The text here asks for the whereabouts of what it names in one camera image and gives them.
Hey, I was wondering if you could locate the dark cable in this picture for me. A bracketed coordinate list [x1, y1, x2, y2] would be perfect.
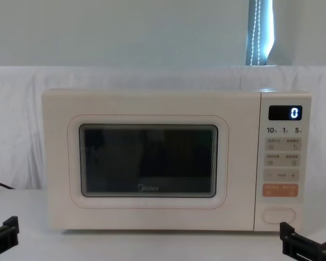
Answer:
[0, 178, 16, 190]

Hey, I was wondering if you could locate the white curtain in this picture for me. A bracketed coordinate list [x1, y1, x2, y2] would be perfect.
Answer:
[0, 0, 326, 67]

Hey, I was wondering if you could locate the cream microwave oven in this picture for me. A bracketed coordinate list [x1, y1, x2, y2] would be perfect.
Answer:
[41, 88, 313, 234]

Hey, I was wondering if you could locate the oven control panel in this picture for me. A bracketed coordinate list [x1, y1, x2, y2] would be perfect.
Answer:
[253, 90, 313, 232]

